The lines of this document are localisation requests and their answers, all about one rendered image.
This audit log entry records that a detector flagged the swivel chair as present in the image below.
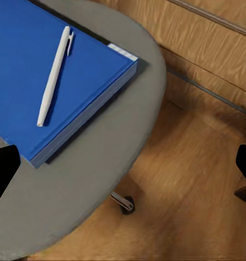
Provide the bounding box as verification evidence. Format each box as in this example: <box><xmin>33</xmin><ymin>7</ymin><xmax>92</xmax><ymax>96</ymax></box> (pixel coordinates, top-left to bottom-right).
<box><xmin>0</xmin><ymin>0</ymin><xmax>167</xmax><ymax>261</ymax></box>

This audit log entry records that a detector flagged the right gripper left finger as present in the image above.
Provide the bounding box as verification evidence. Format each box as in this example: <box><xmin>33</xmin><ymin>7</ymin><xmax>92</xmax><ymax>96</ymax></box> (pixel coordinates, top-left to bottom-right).
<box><xmin>0</xmin><ymin>145</ymin><xmax>21</xmax><ymax>198</ymax></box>

